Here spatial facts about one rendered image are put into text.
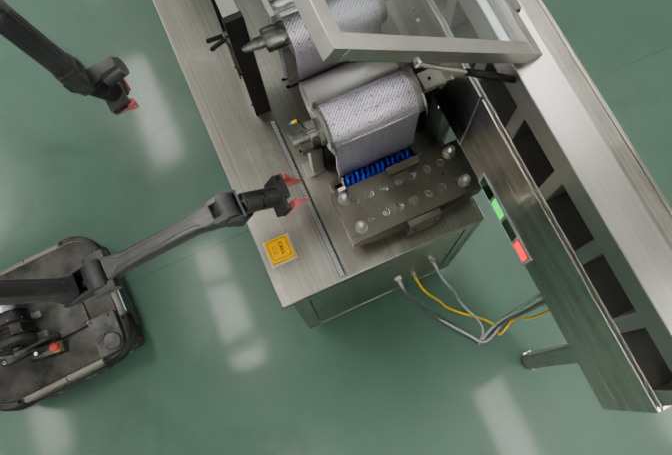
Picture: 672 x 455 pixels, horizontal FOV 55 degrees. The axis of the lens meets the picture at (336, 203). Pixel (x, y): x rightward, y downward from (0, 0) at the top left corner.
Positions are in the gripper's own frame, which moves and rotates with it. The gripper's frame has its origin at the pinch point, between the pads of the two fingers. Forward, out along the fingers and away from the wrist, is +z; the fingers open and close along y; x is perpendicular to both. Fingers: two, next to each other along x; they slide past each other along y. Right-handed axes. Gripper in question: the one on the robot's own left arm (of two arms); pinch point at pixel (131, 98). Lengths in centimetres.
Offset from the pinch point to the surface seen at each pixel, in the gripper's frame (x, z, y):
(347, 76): -60, -3, -31
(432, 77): -79, -3, -43
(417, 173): -62, 17, -60
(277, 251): -15, 12, -60
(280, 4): -57, -24, -14
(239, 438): 59, 79, -108
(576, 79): -106, -12, -64
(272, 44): -49, -18, -19
